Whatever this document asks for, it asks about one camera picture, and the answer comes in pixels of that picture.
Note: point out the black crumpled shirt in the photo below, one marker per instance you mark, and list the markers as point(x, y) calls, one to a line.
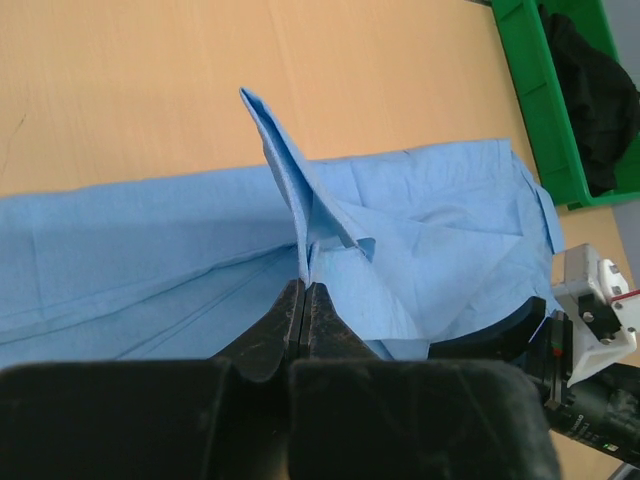
point(601, 99)

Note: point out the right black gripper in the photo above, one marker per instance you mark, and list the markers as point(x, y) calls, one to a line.
point(601, 412)

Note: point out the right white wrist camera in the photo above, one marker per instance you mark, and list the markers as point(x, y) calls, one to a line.
point(603, 308)

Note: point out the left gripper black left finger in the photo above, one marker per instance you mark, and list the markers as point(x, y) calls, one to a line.
point(225, 417)

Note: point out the green plastic bin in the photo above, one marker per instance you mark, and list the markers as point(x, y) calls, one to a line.
point(542, 104)

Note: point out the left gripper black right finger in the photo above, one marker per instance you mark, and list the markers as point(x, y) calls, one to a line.
point(354, 416)

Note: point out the light blue long sleeve shirt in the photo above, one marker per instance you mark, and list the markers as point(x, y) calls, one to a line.
point(415, 247)

